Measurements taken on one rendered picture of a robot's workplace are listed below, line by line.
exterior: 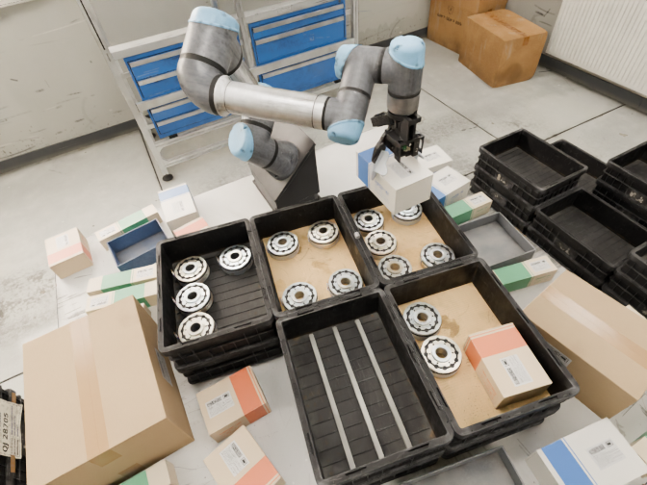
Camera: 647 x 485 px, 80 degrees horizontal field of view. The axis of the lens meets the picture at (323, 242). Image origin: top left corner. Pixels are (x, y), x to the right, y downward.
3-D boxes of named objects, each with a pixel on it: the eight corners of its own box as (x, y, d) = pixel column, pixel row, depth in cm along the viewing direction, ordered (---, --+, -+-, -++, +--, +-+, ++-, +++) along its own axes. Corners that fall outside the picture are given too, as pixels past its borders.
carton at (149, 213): (158, 214, 165) (152, 203, 160) (163, 221, 162) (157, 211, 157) (102, 242, 156) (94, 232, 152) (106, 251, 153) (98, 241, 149)
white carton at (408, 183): (355, 175, 118) (355, 150, 111) (389, 162, 121) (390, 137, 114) (394, 215, 106) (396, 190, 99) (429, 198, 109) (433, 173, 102)
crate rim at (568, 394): (381, 291, 107) (381, 286, 105) (478, 260, 111) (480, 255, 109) (455, 441, 81) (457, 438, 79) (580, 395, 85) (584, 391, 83)
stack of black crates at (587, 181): (512, 186, 239) (524, 155, 222) (548, 168, 246) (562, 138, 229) (567, 225, 215) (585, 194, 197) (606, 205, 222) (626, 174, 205)
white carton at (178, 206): (166, 207, 167) (157, 191, 161) (193, 197, 170) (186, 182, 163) (174, 238, 155) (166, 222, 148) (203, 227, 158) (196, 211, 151)
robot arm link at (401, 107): (380, 89, 90) (409, 79, 92) (380, 107, 94) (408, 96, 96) (400, 103, 86) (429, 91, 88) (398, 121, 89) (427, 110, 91)
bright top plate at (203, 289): (176, 288, 119) (175, 287, 119) (209, 280, 120) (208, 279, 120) (176, 316, 112) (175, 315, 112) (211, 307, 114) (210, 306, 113)
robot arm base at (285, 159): (267, 162, 157) (247, 153, 150) (290, 135, 151) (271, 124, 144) (278, 188, 149) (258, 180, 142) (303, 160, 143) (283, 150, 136)
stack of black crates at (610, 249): (513, 255, 205) (534, 209, 179) (555, 233, 212) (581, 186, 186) (578, 312, 180) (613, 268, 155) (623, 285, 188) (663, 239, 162)
